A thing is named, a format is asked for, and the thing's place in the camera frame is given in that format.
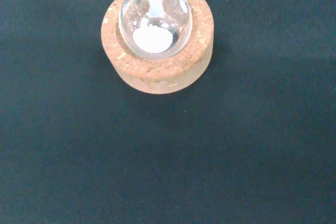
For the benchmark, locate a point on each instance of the clear round-bottom flask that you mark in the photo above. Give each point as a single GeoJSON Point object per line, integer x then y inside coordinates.
{"type": "Point", "coordinates": [155, 40]}

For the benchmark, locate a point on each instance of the black bench cloth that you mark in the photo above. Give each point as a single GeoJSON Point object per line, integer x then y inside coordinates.
{"type": "Point", "coordinates": [168, 155]}

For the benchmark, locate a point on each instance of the clear glass funnel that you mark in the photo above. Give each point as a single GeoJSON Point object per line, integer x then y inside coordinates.
{"type": "Point", "coordinates": [156, 9]}

